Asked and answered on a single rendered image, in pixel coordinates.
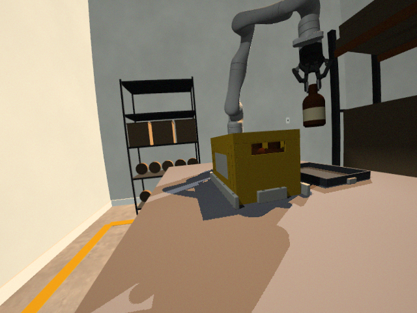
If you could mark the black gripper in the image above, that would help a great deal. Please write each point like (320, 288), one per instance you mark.
(311, 59)

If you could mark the yellow crate with dividers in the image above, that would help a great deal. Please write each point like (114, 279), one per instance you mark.
(245, 174)

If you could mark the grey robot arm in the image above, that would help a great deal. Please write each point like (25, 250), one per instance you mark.
(243, 24)

